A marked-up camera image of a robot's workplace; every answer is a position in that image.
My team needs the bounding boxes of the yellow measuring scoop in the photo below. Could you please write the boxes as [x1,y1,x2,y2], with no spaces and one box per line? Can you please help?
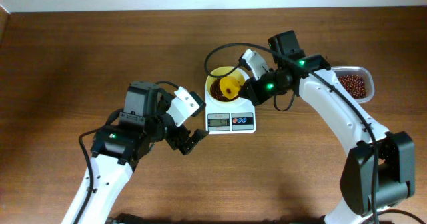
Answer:
[220,77,241,100]

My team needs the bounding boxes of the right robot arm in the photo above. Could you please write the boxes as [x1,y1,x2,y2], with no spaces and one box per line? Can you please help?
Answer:
[238,31,415,223]

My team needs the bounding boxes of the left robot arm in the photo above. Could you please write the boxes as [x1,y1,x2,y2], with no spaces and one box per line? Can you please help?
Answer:
[63,81,209,223]

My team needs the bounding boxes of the white digital kitchen scale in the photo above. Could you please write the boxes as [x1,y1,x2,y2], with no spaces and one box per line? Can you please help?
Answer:
[205,84,256,135]

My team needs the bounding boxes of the yellow plastic bowl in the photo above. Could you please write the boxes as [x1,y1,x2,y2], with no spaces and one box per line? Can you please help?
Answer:
[205,66,249,104]

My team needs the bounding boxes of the red beans in bowl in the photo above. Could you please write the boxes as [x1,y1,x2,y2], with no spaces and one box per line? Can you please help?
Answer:
[210,79,231,102]

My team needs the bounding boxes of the red beans in container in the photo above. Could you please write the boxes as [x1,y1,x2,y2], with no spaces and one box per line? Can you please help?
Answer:
[338,75,367,99]

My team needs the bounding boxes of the clear plastic container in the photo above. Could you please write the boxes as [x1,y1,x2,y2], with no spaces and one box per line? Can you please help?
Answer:
[332,66,375,103]

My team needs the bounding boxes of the right black cable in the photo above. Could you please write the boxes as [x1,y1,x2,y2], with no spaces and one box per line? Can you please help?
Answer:
[203,43,421,224]

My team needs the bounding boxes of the black cable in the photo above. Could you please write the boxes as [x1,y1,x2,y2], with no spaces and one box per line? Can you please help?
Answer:
[203,43,421,224]
[72,80,181,224]

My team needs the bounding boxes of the left black cable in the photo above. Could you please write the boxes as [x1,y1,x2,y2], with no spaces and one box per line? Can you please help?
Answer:
[72,80,181,224]

